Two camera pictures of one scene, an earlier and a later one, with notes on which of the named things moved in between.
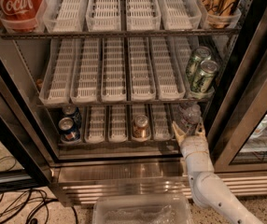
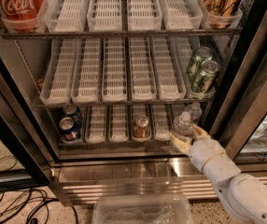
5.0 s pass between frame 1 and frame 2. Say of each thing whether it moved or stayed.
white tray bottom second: stayed
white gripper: moved
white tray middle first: stayed
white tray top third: stayed
